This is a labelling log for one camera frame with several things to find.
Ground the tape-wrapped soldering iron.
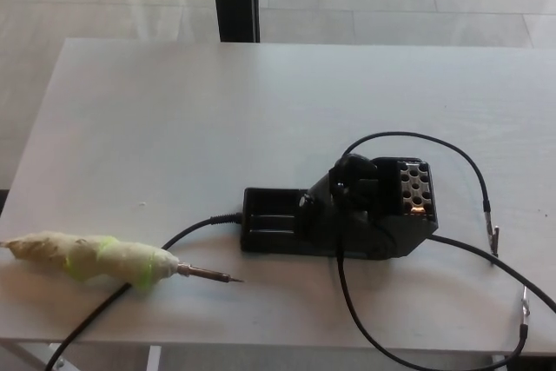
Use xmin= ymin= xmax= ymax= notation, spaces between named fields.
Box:
xmin=0 ymin=230 xmax=245 ymax=292

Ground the white table frame bracket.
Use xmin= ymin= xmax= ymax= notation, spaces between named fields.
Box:
xmin=47 ymin=342 xmax=73 ymax=371

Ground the black soldering iron stand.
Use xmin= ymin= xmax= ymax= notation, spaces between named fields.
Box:
xmin=240 ymin=153 xmax=439 ymax=262

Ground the black plugged stand cable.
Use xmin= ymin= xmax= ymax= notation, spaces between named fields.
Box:
xmin=43 ymin=212 xmax=245 ymax=371

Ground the black thick stand cable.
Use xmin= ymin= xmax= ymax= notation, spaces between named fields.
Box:
xmin=429 ymin=234 xmax=556 ymax=309

